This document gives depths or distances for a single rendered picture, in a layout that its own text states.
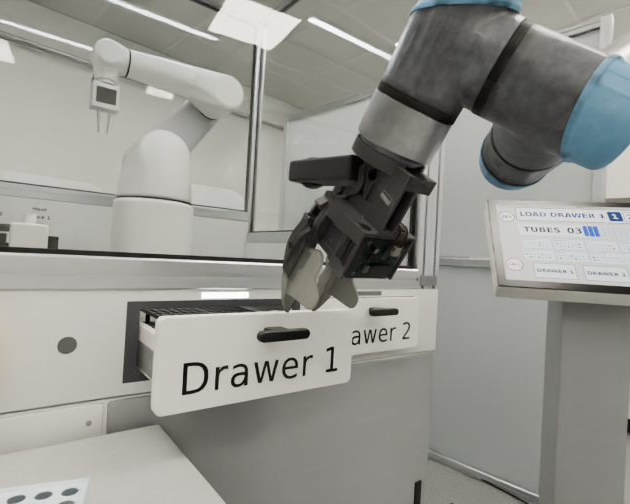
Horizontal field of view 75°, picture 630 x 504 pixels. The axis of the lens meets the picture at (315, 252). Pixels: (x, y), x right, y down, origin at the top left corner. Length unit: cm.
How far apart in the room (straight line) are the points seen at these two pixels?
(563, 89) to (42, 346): 60
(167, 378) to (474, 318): 183
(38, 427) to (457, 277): 191
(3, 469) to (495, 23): 63
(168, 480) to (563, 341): 101
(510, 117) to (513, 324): 180
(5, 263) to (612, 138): 61
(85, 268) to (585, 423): 118
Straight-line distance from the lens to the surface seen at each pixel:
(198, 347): 51
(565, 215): 130
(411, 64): 37
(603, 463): 136
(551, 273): 115
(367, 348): 86
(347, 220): 38
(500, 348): 216
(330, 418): 86
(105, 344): 63
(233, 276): 68
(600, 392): 131
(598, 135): 36
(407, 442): 105
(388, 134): 37
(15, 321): 62
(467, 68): 36
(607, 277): 119
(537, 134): 37
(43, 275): 61
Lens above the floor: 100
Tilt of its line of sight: 1 degrees up
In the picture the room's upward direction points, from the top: 3 degrees clockwise
